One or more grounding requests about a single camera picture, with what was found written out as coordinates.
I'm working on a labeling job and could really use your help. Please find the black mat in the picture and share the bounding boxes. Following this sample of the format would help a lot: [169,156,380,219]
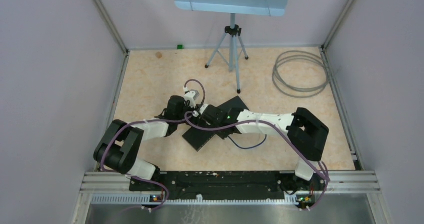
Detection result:
[182,127,216,152]

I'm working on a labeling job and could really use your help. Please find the blue ethernet cable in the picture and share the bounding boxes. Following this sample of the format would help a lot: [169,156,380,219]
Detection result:
[227,133,268,151]

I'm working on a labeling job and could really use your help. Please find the black network switch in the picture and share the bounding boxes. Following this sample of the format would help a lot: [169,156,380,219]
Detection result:
[218,95,249,113]

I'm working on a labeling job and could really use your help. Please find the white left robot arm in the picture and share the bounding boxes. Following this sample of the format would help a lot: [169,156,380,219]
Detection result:
[93,90,199,191]

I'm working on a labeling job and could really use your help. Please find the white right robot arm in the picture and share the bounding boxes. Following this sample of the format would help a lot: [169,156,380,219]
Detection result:
[193,104,330,190]

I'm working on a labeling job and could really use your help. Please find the small wooden cube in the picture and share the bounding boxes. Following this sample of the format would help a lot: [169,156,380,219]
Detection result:
[155,52,163,59]

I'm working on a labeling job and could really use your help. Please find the light blue tripod stand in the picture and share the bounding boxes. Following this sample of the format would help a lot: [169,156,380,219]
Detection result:
[174,0,289,94]

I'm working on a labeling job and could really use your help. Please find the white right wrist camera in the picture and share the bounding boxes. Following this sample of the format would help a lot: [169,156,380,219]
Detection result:
[192,104,209,118]

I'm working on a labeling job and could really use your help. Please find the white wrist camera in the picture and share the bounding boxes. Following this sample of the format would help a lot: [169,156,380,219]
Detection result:
[183,87,200,108]
[192,104,209,118]

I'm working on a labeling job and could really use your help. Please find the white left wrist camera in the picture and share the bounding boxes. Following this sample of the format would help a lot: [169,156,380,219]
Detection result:
[183,87,200,108]

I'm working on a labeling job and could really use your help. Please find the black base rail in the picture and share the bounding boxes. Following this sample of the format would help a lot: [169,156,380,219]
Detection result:
[129,171,325,201]

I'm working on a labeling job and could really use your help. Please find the coiled grey cable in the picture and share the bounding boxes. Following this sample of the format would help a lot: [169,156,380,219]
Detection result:
[271,50,331,99]

